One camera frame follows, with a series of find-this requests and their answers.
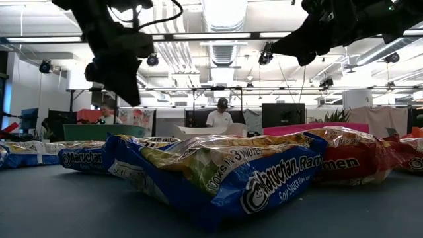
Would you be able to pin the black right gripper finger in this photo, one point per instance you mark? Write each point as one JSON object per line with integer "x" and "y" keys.
{"x": 304, "y": 43}

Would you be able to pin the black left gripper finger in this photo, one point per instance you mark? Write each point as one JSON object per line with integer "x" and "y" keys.
{"x": 129, "y": 86}

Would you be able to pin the red beef noodle pack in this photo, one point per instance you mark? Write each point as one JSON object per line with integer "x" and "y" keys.
{"x": 408, "y": 155}
{"x": 357, "y": 155}

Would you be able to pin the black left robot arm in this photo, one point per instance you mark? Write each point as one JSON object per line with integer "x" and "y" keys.
{"x": 92, "y": 16}

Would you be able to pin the long ceiling light strip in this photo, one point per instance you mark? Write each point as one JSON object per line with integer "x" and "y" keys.
{"x": 211, "y": 35}
{"x": 274, "y": 34}
{"x": 413, "y": 32}
{"x": 43, "y": 39}

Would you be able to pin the white hanging box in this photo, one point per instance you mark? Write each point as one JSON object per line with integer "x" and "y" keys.
{"x": 79, "y": 79}

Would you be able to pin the floral patterned cloth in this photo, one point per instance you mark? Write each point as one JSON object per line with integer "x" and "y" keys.
{"x": 145, "y": 119}

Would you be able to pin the person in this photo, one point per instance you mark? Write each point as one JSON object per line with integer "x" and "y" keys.
{"x": 110, "y": 119}
{"x": 219, "y": 119}

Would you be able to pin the red cloth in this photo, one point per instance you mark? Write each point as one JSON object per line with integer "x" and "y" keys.
{"x": 86, "y": 115}

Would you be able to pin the green plastic bin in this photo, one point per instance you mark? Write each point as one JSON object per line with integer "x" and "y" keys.
{"x": 99, "y": 132}

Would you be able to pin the black monitor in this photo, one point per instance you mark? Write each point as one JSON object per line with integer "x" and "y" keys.
{"x": 416, "y": 115}
{"x": 61, "y": 120}
{"x": 283, "y": 115}

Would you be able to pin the white column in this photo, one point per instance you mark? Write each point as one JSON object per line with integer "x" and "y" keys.
{"x": 357, "y": 99}

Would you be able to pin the spiky green potted plant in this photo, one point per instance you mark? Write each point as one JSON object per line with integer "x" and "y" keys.
{"x": 337, "y": 117}

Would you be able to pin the pink plastic bin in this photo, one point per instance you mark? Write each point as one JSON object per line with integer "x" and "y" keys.
{"x": 314, "y": 129}

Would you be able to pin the grey cloth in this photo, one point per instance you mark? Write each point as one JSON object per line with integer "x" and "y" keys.
{"x": 252, "y": 119}

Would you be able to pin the small green plant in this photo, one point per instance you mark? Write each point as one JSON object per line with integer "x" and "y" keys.
{"x": 47, "y": 134}

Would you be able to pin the white plastic bin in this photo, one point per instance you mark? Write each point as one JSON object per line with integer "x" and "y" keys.
{"x": 211, "y": 130}

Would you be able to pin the blue-lit monitor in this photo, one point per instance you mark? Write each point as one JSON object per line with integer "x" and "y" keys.
{"x": 29, "y": 119}

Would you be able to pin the beige cloth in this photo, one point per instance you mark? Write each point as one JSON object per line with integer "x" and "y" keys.
{"x": 380, "y": 119}

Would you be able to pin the red bar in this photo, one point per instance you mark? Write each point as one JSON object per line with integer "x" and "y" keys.
{"x": 11, "y": 128}

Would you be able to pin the grey laptop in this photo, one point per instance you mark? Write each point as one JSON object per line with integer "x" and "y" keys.
{"x": 391, "y": 131}

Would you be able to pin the black metal workstation frame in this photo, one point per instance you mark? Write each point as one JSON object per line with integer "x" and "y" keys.
{"x": 99, "y": 89}
{"x": 218, "y": 88}

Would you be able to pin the black ceiling-mounted camera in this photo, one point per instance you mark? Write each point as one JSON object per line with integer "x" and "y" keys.
{"x": 45, "y": 67}
{"x": 266, "y": 56}
{"x": 250, "y": 86}
{"x": 392, "y": 57}
{"x": 152, "y": 60}
{"x": 326, "y": 82}

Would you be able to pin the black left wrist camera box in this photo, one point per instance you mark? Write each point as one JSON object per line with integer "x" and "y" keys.
{"x": 135, "y": 44}

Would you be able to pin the silver ventilation duct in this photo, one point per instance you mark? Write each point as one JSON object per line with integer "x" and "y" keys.
{"x": 376, "y": 53}

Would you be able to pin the long grey horizontal rail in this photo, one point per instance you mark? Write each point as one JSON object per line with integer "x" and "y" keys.
{"x": 363, "y": 88}

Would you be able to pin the white ceiling duct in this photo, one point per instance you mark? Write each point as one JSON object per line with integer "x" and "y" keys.
{"x": 224, "y": 13}

